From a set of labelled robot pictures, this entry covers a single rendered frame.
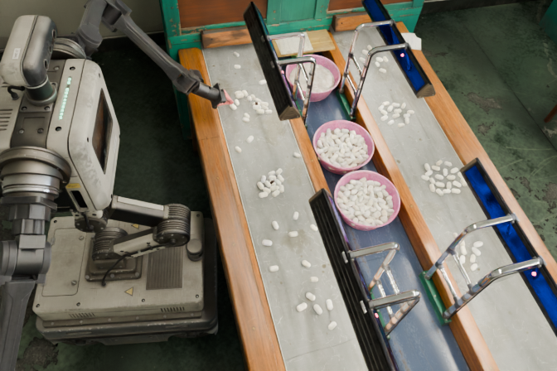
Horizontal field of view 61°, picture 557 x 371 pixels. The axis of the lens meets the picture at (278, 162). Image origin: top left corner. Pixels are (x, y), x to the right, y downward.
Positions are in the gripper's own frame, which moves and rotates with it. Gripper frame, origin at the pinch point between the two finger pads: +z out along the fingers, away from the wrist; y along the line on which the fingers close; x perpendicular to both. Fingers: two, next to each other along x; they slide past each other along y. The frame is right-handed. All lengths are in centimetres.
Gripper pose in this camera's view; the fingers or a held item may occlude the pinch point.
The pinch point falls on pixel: (231, 102)
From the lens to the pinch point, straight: 211.6
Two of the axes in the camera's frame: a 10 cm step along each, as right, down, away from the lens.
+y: -2.6, -8.0, 5.4
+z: 6.9, 2.4, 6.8
